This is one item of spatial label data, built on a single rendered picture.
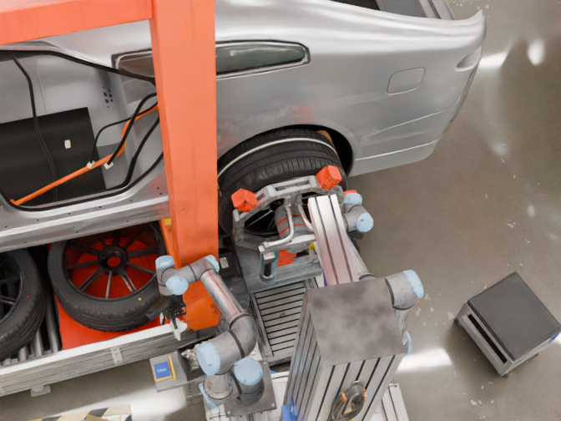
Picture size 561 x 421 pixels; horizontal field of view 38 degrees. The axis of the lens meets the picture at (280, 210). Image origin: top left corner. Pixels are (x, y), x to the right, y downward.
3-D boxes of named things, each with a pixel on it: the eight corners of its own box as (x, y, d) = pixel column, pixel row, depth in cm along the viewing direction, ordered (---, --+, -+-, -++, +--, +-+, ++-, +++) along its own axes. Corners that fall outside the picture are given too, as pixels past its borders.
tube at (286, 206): (289, 207, 381) (290, 195, 372) (301, 241, 372) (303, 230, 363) (253, 215, 377) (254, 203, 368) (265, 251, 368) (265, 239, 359)
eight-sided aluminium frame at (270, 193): (332, 225, 423) (346, 167, 377) (336, 236, 420) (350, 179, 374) (231, 249, 413) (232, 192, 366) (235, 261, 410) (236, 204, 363)
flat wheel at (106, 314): (142, 204, 459) (138, 180, 439) (202, 293, 433) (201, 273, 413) (33, 259, 437) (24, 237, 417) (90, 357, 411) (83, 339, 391)
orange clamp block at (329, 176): (325, 177, 382) (337, 166, 377) (331, 190, 378) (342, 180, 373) (314, 175, 377) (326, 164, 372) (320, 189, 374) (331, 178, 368)
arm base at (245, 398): (267, 401, 348) (268, 393, 340) (232, 407, 346) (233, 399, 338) (260, 367, 356) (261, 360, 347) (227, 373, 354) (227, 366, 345)
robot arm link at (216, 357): (241, 398, 338) (245, 351, 291) (209, 415, 334) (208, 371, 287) (228, 373, 343) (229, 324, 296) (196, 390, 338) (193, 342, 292)
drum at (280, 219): (298, 214, 402) (300, 199, 390) (311, 251, 392) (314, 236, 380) (271, 220, 400) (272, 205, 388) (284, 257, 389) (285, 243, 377)
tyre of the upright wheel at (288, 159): (285, 109, 368) (179, 182, 394) (301, 149, 357) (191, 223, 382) (356, 154, 420) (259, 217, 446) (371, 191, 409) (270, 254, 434)
